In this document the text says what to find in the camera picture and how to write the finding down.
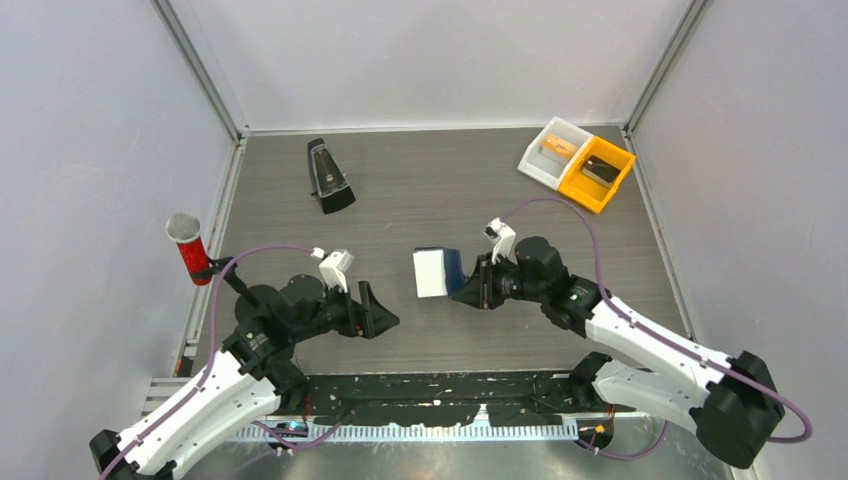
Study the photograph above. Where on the red microphone with stand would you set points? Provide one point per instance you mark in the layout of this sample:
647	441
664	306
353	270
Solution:
184	229

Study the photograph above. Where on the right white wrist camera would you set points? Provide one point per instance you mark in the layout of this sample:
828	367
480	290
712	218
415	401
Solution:
502	236

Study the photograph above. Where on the yellow plastic bin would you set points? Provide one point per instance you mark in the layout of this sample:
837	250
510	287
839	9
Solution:
584	191

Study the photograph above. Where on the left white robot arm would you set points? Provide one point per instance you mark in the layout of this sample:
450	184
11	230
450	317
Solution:
250	376

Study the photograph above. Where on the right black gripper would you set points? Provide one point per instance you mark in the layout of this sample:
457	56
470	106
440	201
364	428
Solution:
479	291

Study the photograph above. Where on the slotted aluminium rail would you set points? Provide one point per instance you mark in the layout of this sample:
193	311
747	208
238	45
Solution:
476	431

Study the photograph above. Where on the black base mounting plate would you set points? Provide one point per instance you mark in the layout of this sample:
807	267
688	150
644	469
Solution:
516	398

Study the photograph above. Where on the white plastic bin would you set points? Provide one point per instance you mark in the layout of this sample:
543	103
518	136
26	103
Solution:
543	170

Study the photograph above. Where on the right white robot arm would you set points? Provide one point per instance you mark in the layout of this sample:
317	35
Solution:
717	397

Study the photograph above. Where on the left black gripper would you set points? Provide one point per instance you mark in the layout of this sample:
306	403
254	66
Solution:
381	317

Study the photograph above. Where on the black box in bin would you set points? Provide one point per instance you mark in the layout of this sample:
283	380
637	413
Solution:
600	171

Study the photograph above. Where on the black metronome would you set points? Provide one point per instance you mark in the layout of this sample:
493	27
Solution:
330	187

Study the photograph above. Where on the blue leather card holder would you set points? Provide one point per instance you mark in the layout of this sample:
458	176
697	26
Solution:
438	271

